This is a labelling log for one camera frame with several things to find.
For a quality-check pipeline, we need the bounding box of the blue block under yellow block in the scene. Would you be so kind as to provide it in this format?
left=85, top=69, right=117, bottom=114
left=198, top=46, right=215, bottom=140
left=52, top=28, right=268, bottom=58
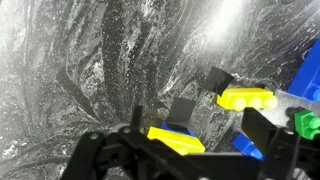
left=160, top=122, right=196, bottom=137

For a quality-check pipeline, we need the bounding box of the black tape patch far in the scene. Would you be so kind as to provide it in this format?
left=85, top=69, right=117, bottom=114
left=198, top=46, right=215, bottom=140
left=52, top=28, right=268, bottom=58
left=205, top=66, right=234, bottom=95

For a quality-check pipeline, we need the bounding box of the large blue stepped block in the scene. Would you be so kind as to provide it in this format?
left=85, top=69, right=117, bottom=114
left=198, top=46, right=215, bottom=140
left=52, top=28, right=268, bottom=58
left=287, top=39, right=320, bottom=102

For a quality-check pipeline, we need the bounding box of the small blue block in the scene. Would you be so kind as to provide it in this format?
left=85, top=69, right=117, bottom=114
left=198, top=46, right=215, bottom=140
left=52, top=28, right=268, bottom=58
left=232, top=133, right=264, bottom=160

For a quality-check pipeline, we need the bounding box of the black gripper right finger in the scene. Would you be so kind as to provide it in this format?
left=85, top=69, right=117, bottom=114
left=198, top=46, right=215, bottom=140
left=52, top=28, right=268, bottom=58
left=241, top=108, right=320, bottom=180

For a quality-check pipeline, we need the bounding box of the yellow block on blue block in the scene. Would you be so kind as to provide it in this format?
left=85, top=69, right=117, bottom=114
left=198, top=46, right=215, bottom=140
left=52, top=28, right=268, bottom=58
left=147, top=127, right=205, bottom=155

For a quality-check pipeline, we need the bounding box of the green two-stud block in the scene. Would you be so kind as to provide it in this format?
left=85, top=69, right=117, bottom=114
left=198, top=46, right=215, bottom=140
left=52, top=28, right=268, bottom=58
left=294, top=110, right=320, bottom=140

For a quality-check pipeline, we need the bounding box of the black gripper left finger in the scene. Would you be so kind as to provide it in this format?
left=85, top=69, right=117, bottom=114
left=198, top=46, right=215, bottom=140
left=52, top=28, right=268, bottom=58
left=60, top=132, right=107, bottom=180

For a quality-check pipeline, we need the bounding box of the yellow three-stud block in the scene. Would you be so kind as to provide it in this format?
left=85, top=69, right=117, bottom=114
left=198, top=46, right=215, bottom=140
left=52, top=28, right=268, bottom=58
left=216, top=88, right=278, bottom=111

